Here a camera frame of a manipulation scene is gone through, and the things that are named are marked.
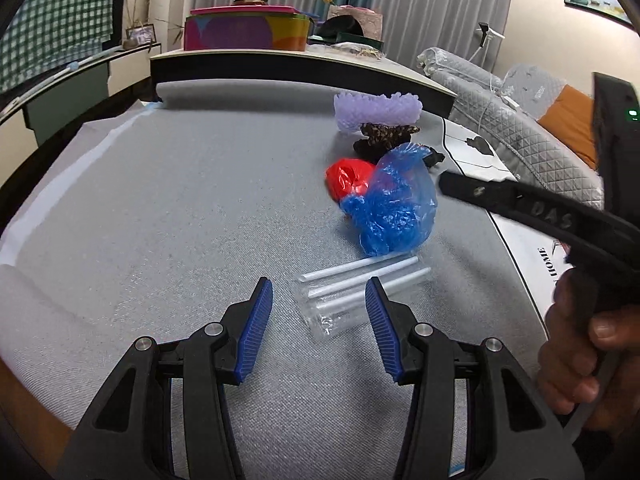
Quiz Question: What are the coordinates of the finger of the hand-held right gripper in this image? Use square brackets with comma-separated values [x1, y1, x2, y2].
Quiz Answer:
[438, 170, 601, 256]

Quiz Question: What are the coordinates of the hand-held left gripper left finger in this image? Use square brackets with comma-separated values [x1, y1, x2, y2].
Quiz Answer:
[55, 276, 275, 480]

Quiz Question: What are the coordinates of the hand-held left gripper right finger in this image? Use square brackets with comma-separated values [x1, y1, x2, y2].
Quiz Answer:
[365, 276, 586, 480]

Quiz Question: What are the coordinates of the clear bag of white sticks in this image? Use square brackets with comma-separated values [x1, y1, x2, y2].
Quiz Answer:
[310, 267, 433, 343]

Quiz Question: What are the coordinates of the white straw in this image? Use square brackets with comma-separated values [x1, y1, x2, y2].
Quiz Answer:
[305, 257, 420, 298]
[297, 254, 401, 283]

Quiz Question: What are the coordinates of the blue plastic bag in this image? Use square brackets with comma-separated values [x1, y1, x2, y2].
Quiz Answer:
[340, 142, 439, 257]

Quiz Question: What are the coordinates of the dark leopard-print scrunchie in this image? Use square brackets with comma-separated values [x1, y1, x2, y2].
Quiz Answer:
[352, 122, 422, 161]

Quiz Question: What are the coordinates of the purple foam net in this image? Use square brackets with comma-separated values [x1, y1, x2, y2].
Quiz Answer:
[334, 91, 423, 136]

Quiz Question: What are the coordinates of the red plastic bag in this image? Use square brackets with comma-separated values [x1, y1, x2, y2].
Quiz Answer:
[325, 158, 377, 202]

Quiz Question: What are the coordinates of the person's right hand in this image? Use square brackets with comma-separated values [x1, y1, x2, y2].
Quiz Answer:
[537, 267, 640, 433]

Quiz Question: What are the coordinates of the white printed tablecloth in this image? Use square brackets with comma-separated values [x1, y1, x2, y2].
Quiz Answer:
[440, 117, 571, 333]

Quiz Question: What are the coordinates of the sofa with grey quilted cover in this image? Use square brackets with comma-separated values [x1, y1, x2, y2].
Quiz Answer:
[416, 47, 608, 211]

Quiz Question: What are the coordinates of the orange cushion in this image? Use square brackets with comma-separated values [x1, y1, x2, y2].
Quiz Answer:
[537, 85, 601, 171]

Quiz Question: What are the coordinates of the grey mat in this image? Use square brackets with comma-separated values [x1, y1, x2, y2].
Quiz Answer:
[0, 80, 556, 480]

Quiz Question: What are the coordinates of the white floor stand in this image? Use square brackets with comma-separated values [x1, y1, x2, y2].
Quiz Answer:
[470, 21, 505, 68]

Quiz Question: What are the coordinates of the clear bag of small bits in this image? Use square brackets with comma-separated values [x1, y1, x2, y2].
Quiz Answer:
[327, 42, 383, 61]

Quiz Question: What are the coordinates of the pink lace basket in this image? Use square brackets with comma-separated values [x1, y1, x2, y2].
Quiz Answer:
[327, 5, 385, 41]

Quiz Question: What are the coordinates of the black hat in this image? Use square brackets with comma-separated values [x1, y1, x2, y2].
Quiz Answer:
[317, 16, 361, 40]

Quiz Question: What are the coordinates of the dark green cabinet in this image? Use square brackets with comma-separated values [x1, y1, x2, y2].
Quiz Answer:
[22, 42, 163, 146]

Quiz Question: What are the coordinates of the colourful box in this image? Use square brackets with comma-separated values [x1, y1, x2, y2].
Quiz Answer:
[184, 6, 315, 52]

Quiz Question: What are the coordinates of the potted bamboo plant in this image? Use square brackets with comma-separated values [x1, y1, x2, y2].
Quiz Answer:
[122, 0, 151, 41]

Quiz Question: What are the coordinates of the green checked cloth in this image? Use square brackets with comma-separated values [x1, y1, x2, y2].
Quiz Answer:
[0, 0, 131, 96]

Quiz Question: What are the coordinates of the small photo frame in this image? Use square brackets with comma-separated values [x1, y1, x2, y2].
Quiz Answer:
[126, 25, 157, 46]

